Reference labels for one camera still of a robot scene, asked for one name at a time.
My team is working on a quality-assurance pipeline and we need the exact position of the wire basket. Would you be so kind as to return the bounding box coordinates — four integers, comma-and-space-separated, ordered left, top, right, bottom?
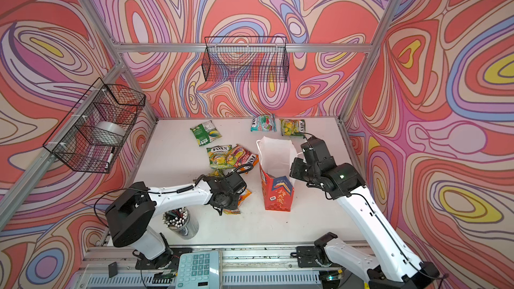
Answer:
43, 78, 146, 174
202, 36, 290, 84

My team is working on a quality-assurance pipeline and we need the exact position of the black marker in basket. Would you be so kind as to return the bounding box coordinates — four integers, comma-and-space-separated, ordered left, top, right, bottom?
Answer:
104, 153, 114, 171

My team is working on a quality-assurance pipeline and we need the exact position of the orange snack bag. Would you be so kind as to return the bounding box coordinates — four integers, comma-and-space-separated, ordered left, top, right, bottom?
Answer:
226, 144, 259, 174

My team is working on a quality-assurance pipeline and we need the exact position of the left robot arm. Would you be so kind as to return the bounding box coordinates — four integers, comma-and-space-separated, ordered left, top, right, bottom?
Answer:
105, 171, 247, 261

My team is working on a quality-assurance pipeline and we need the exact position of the green spring tea snack bag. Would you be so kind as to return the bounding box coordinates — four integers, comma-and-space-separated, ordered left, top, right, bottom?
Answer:
206, 144, 232, 169

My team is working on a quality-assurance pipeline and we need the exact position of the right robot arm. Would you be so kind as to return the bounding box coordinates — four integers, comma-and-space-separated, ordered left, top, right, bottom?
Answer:
290, 135, 441, 288

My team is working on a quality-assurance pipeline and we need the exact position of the red white paper bag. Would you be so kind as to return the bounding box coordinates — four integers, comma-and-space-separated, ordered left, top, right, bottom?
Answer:
256, 136, 297, 212

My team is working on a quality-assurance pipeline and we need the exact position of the teal mint snack bag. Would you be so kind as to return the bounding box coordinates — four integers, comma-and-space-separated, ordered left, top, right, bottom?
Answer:
250, 114, 277, 132

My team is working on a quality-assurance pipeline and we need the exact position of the dark green snack bag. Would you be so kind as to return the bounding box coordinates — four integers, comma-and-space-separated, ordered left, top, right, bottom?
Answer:
190, 120, 222, 147

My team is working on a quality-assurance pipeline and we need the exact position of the left wire basket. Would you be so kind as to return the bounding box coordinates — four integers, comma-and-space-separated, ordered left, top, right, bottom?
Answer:
43, 78, 146, 174

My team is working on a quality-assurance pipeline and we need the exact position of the pink yellow snack bag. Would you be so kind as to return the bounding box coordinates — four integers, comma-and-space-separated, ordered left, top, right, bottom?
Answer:
223, 189, 252, 215

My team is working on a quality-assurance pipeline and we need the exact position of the teal calculator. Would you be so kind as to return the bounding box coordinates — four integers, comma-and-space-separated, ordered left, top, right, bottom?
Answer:
175, 250, 223, 289

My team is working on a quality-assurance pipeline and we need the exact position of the back wire basket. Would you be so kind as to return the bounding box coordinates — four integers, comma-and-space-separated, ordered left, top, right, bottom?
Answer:
202, 36, 290, 84

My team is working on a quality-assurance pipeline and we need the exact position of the pen cup with pens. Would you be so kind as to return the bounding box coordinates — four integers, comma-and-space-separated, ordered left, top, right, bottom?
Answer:
163, 207, 199, 239

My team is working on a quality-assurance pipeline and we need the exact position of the yellow green lemon snack bag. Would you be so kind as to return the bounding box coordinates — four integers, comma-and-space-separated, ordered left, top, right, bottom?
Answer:
281, 119, 306, 136

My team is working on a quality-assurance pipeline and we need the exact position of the yellow green mango snack bag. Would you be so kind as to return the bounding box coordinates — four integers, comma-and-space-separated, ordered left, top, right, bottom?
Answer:
208, 169, 225, 177

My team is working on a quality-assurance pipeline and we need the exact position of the white tape roll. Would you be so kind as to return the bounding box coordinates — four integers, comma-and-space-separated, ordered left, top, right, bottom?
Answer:
92, 121, 126, 147

